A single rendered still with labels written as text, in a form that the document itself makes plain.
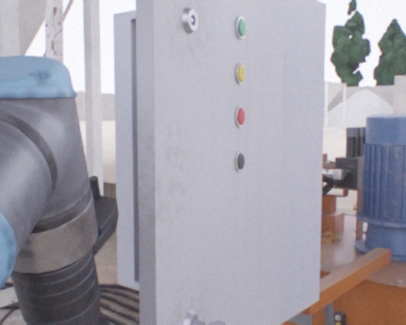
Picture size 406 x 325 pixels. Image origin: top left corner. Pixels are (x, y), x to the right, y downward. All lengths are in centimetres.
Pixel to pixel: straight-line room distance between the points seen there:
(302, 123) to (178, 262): 49
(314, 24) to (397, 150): 65
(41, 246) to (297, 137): 62
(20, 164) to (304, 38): 73
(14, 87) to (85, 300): 21
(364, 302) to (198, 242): 89
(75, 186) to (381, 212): 127
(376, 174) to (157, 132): 115
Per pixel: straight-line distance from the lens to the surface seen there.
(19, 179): 31
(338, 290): 124
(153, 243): 50
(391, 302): 140
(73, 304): 48
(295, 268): 99
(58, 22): 239
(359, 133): 177
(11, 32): 392
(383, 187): 157
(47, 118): 37
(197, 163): 57
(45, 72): 37
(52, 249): 42
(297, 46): 94
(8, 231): 29
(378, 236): 161
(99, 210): 51
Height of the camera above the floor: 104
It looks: 6 degrees down
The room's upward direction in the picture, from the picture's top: straight up
